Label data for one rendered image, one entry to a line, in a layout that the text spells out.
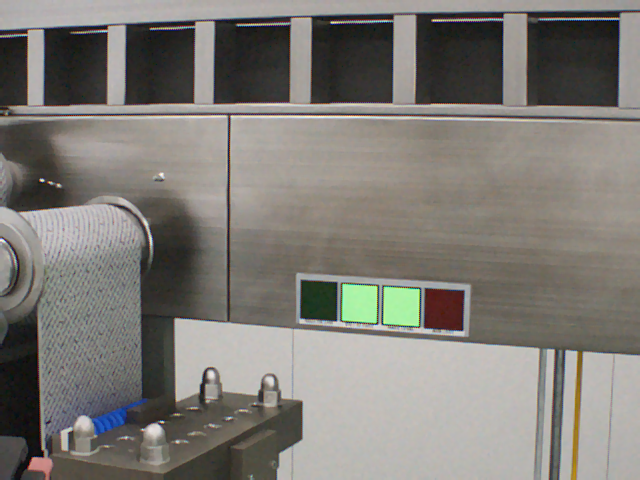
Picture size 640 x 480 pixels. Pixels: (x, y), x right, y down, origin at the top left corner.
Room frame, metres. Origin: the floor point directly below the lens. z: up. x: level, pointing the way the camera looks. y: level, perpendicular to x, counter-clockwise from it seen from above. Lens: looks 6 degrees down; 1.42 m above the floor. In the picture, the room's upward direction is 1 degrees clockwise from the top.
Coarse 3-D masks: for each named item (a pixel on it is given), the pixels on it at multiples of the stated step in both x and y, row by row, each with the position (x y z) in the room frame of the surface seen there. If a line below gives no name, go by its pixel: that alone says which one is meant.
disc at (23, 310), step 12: (0, 216) 1.37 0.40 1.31; (12, 216) 1.36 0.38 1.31; (24, 228) 1.35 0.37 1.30; (36, 240) 1.35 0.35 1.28; (36, 252) 1.35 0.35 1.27; (36, 264) 1.35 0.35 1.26; (36, 276) 1.35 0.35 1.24; (36, 288) 1.35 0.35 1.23; (24, 300) 1.36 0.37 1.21; (36, 300) 1.35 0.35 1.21; (12, 312) 1.36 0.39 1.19; (24, 312) 1.36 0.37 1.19
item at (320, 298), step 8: (304, 288) 1.56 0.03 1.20; (312, 288) 1.56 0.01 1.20; (320, 288) 1.55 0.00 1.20; (328, 288) 1.55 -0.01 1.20; (304, 296) 1.56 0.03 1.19; (312, 296) 1.56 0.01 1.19; (320, 296) 1.55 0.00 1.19; (328, 296) 1.55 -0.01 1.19; (304, 304) 1.56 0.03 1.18; (312, 304) 1.56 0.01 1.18; (320, 304) 1.55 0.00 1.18; (328, 304) 1.55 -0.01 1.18; (304, 312) 1.56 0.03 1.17; (312, 312) 1.56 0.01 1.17; (320, 312) 1.55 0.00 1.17; (328, 312) 1.55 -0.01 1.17
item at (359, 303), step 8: (344, 288) 1.54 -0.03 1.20; (352, 288) 1.54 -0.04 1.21; (360, 288) 1.53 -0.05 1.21; (368, 288) 1.53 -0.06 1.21; (376, 288) 1.52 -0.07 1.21; (344, 296) 1.54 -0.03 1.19; (352, 296) 1.54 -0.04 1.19; (360, 296) 1.53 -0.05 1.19; (368, 296) 1.53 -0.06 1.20; (376, 296) 1.52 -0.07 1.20; (344, 304) 1.54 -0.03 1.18; (352, 304) 1.54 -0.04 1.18; (360, 304) 1.53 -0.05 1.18; (368, 304) 1.53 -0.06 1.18; (376, 304) 1.52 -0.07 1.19; (344, 312) 1.54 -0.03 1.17; (352, 312) 1.54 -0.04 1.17; (360, 312) 1.53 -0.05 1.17; (368, 312) 1.53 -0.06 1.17; (376, 312) 1.52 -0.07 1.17; (344, 320) 1.54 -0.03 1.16; (352, 320) 1.54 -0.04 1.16; (360, 320) 1.53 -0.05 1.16; (368, 320) 1.53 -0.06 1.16
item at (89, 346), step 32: (128, 288) 1.54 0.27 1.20; (64, 320) 1.40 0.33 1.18; (96, 320) 1.47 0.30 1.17; (128, 320) 1.54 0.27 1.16; (64, 352) 1.40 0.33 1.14; (96, 352) 1.46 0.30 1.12; (128, 352) 1.54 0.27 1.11; (64, 384) 1.39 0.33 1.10; (96, 384) 1.46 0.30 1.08; (128, 384) 1.54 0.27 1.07; (64, 416) 1.39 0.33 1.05; (96, 416) 1.46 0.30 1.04
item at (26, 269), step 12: (0, 228) 1.36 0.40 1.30; (12, 228) 1.36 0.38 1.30; (12, 240) 1.36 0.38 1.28; (24, 240) 1.35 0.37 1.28; (24, 252) 1.35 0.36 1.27; (24, 264) 1.35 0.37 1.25; (24, 276) 1.35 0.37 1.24; (24, 288) 1.35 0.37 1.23; (0, 300) 1.36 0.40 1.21; (12, 300) 1.36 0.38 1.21
